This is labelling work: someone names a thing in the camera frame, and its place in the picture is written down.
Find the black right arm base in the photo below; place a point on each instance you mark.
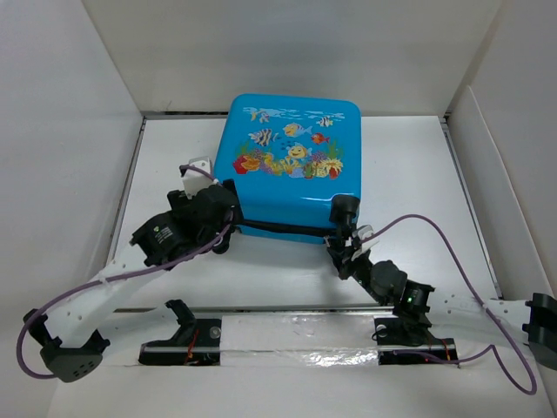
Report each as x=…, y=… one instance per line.
x=401, y=344

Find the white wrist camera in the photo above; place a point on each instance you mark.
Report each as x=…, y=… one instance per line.
x=196, y=175
x=359, y=242

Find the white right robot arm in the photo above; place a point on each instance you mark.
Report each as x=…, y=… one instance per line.
x=530, y=323

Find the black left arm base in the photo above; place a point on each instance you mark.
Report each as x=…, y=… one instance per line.
x=196, y=342

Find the blue hard-shell suitcase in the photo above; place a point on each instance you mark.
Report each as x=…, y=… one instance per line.
x=288, y=158

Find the aluminium mounting rail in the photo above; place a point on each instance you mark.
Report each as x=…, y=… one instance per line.
x=283, y=310

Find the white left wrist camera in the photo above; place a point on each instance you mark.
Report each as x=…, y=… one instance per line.
x=196, y=175

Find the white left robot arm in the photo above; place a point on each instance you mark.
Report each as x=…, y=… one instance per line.
x=61, y=340

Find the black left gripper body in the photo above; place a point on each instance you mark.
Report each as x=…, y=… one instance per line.
x=182, y=201

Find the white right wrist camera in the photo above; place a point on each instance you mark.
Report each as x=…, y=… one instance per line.
x=359, y=242

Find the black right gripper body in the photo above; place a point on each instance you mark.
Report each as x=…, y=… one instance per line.
x=359, y=268

